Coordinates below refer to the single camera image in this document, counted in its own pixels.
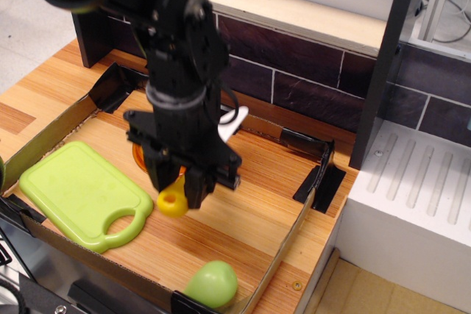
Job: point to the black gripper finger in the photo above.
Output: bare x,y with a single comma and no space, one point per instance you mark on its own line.
198,184
162,169

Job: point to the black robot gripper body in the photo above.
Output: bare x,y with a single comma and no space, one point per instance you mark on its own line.
192,137

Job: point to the yellow handled white toy knife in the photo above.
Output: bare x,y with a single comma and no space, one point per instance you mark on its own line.
172,200

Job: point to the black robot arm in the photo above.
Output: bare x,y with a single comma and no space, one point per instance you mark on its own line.
185,56

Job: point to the green plastic cutting board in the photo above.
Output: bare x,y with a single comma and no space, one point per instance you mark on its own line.
86,197

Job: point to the cardboard fence with black tape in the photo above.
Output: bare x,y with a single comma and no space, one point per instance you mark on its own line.
269,238

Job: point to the orange transparent pot lid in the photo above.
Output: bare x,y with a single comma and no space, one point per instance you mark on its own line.
138,156

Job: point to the green toy pear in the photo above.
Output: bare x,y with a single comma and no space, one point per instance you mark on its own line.
215,284

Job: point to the brass screw washer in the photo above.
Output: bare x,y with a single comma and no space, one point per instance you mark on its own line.
297,285

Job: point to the white toy sink drainboard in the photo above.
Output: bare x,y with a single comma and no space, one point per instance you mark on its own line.
407,217

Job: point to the dark grey left bracket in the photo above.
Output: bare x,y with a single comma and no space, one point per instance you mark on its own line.
93,36

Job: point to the dark grey vertical post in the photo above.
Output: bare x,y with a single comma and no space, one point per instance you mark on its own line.
385,70

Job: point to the aluminium frame rail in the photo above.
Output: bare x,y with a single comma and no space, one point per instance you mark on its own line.
445,21

